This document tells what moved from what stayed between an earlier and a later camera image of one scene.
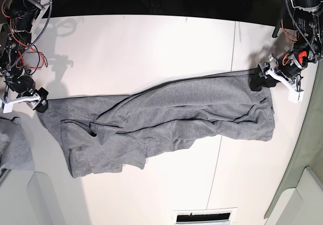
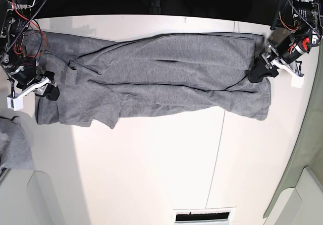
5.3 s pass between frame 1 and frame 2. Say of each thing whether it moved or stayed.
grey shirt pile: stayed
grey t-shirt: moved
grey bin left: stayed
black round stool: stayed
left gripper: moved
